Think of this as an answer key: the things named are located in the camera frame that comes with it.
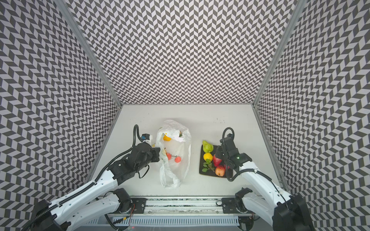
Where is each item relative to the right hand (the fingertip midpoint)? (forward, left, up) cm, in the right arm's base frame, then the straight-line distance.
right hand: (220, 153), depth 84 cm
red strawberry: (-4, +2, -2) cm, 5 cm away
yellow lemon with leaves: (-1, +7, -3) cm, 8 cm away
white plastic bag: (+9, +29, -7) cm, 31 cm away
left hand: (-1, +34, +7) cm, 35 cm away
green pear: (+4, +7, 0) cm, 8 cm away
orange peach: (-10, +1, -2) cm, 10 cm away
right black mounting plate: (-26, -3, -8) cm, 27 cm away
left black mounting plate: (-25, +43, -5) cm, 50 cm away
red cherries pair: (-2, +26, -4) cm, 26 cm away
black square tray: (-9, +7, -7) cm, 13 cm away
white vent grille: (-32, +27, -7) cm, 42 cm away
